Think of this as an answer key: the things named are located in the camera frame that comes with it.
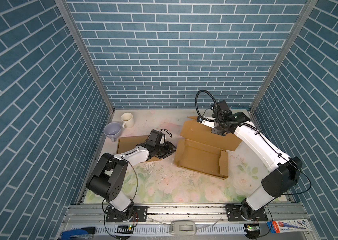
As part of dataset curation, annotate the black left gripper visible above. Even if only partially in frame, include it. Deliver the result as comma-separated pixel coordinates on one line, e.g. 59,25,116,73
154,141,179,159

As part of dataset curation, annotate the brown cardboard box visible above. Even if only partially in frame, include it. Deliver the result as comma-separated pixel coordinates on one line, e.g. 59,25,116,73
116,135,149,160
174,117,242,179

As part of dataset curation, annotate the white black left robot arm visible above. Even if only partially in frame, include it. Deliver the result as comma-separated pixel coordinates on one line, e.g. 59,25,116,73
86,130,177,221

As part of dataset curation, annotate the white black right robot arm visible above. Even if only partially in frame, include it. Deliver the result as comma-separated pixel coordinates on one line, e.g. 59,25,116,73
234,122,303,221

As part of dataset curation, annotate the white red blue tube box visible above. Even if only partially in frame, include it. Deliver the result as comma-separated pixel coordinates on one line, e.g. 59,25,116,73
267,219,313,234

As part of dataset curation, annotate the cream ceramic mug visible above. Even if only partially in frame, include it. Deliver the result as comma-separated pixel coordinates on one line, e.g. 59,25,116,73
121,113,135,129

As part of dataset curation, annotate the lavender ceramic bowl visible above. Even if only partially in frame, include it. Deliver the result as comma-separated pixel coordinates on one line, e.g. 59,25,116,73
103,122,123,143

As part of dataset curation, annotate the blue black tool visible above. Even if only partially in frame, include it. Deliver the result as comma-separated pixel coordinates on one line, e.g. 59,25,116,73
59,227,96,240

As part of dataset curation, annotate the grey plastic clamp handle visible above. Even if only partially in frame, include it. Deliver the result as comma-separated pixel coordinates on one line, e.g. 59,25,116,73
170,221,197,236

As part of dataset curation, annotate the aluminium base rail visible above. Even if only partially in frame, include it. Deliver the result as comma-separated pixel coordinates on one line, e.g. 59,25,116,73
56,202,319,240

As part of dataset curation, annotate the aluminium corner post right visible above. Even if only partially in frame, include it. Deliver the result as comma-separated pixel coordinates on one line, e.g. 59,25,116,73
249,0,318,114

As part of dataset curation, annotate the aluminium corner post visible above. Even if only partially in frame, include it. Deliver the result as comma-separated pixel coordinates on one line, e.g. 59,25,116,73
249,0,318,114
55,0,115,114

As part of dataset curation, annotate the aluminium corner post left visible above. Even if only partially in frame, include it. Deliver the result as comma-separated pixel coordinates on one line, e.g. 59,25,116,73
55,0,115,114

